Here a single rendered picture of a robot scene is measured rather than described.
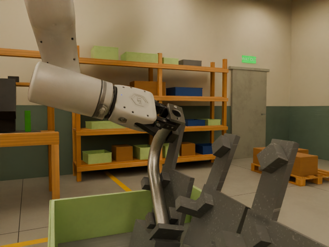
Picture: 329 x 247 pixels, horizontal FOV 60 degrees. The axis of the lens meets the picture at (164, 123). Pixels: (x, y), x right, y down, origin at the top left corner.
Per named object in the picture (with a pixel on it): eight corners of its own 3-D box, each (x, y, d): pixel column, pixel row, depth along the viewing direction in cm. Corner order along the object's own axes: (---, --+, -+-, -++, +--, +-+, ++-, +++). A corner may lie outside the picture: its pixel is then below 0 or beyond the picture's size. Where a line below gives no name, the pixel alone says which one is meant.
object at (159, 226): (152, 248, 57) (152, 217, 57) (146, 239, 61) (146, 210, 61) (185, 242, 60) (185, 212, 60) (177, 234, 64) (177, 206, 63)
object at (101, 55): (227, 166, 590) (228, 57, 578) (77, 182, 461) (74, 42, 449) (212, 161, 639) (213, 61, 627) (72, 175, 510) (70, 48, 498)
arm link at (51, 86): (87, 111, 67) (92, 120, 59) (27, 96, 62) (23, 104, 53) (97, 77, 66) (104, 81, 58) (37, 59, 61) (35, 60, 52)
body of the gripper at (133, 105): (110, 104, 57) (160, 118, 62) (111, 74, 64) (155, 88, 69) (99, 128, 62) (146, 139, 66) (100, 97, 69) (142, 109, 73)
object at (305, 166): (250, 170, 549) (250, 147, 546) (284, 167, 577) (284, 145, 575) (299, 186, 437) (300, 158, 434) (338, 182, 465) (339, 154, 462)
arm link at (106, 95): (101, 98, 56) (116, 102, 58) (102, 72, 63) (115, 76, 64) (89, 126, 62) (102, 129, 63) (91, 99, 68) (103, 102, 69)
